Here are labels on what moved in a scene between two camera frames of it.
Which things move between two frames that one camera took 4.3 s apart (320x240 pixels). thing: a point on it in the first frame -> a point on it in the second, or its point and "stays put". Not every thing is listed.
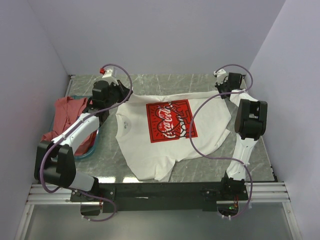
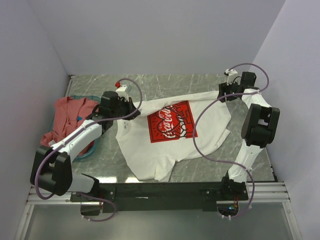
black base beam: (159, 197) stays put
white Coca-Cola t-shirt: (154, 131) stays put
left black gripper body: (117, 92) -> (124, 106)
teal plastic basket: (51, 124) stays put
